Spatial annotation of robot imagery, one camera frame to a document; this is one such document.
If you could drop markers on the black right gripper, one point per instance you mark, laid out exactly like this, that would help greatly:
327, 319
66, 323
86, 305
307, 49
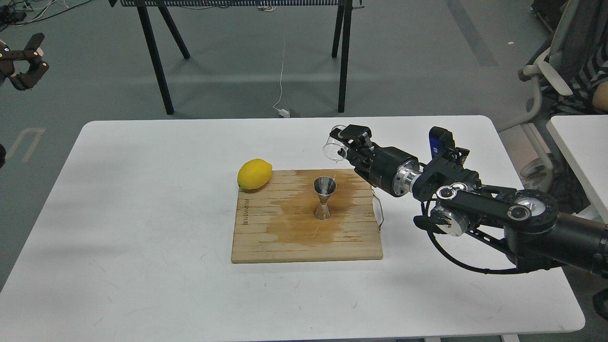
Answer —
386, 168

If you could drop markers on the small clear glass cup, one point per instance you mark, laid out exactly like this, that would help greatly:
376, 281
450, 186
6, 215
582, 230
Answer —
334, 148

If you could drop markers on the steel double jigger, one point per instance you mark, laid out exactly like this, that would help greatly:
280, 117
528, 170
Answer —
324, 187

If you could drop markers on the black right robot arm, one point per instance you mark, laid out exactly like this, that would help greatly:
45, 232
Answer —
525, 225

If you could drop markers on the yellow lemon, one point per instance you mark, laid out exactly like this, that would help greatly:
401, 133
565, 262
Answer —
254, 174

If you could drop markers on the wooden cutting board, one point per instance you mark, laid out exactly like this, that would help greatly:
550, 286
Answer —
276, 223

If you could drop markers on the black trestle table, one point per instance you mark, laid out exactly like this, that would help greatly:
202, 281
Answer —
198, 45

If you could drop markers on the office chair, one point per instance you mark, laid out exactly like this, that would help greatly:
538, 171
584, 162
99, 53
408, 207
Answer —
581, 30

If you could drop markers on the white side table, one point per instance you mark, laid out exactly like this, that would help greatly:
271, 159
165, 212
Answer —
583, 141

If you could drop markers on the person in striped shirt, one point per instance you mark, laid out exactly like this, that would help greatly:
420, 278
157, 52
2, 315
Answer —
589, 86

